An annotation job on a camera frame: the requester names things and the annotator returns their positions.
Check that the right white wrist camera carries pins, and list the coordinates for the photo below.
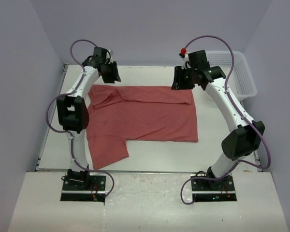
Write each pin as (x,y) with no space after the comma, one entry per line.
(185,59)

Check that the white plastic basket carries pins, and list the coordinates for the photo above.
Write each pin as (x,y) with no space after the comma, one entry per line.
(241,81)

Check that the red t shirt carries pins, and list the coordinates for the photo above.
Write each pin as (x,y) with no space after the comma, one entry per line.
(145,113)

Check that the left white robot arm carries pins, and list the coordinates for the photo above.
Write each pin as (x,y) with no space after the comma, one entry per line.
(73,114)

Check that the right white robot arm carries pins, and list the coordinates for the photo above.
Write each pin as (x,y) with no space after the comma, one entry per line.
(245,133)

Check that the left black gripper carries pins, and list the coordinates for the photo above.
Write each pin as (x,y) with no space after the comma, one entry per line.
(114,76)

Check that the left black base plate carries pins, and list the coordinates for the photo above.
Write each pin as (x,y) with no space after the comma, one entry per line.
(83,187)

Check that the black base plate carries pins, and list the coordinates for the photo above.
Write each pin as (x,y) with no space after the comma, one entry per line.
(83,187)
(213,191)

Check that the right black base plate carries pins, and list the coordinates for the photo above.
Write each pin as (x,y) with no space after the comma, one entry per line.
(213,191)

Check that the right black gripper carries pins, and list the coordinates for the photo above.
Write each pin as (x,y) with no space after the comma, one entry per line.
(179,84)

